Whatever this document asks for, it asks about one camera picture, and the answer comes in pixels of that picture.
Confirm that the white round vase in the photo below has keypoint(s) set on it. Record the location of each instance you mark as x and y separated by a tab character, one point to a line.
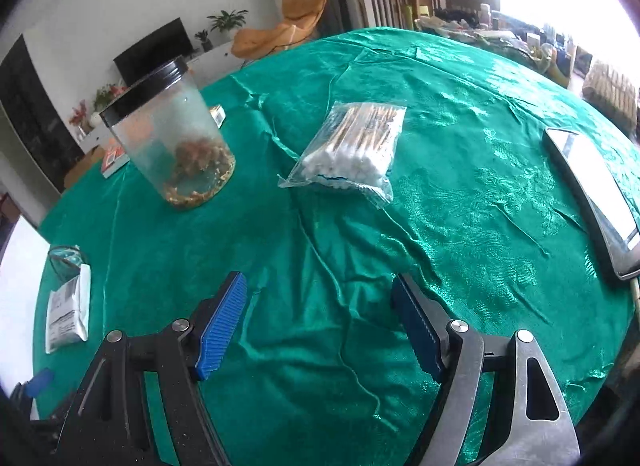
95	118

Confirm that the wooden armchair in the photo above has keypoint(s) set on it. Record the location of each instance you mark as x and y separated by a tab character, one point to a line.
380	5

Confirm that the dark glass cabinet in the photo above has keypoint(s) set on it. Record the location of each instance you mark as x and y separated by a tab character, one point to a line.
30	120

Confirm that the large potted plant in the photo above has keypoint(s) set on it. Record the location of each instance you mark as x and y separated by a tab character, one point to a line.
227	20

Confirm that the black television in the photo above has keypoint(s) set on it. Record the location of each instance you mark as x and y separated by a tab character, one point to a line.
150	48

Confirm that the white printed pouch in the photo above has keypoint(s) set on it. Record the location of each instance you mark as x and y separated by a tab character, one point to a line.
67	316

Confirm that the leafy green houseplant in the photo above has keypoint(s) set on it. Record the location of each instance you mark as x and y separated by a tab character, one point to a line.
105	95

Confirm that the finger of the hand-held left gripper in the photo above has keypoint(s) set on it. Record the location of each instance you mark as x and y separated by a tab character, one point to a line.
41	381

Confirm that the red flower arrangement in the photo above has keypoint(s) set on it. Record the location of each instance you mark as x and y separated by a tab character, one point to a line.
79	118

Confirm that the white storage box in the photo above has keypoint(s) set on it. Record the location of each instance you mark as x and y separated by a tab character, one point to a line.
15	296

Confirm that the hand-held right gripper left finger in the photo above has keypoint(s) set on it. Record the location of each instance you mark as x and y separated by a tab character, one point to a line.
222	326

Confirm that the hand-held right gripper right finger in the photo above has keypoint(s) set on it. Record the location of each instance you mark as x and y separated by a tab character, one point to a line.
415	331

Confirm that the clear jar with black lid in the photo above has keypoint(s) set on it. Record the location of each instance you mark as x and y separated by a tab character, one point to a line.
165	135

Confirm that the orange lounge chair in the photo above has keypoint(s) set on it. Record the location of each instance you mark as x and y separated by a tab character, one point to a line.
260	38

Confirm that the small potted plant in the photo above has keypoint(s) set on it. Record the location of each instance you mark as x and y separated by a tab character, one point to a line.
203	40

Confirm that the pile of assorted clutter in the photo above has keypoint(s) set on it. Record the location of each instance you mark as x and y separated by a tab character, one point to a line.
500	35

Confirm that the green tablecloth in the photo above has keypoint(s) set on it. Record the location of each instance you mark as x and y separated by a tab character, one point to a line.
450	196

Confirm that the small yellow box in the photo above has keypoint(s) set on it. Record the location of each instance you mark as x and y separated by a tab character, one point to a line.
218	114

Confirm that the woven basket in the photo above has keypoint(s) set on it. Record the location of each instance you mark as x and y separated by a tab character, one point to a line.
612	93

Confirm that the clear bag of cotton swabs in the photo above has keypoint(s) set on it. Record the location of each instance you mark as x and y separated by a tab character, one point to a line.
340	155

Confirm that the orange book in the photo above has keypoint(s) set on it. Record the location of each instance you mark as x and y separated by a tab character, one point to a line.
114	160

